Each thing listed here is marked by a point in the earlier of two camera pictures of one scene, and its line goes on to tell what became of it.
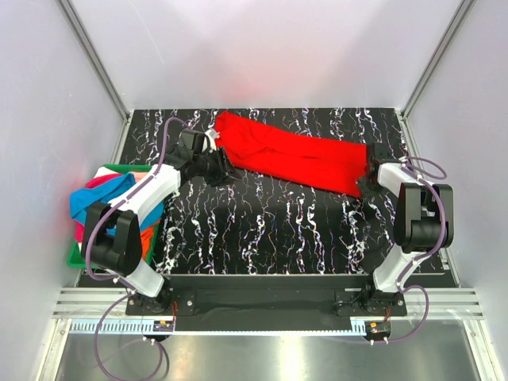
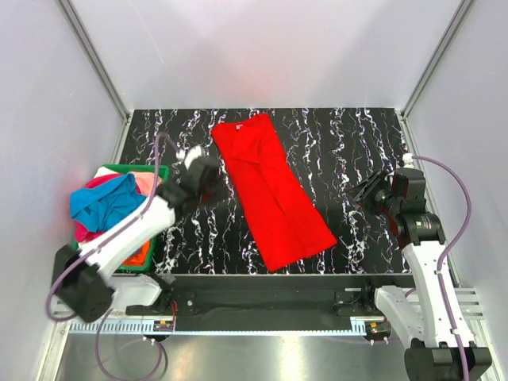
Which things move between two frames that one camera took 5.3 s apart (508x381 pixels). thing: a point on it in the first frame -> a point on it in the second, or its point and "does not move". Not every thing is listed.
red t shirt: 327,165 -> 284,221
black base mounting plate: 266,303 does not move
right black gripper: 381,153 -> 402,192
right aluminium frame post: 463,10 does not move
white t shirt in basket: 106,171 does not move
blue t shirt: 80,199 does not move
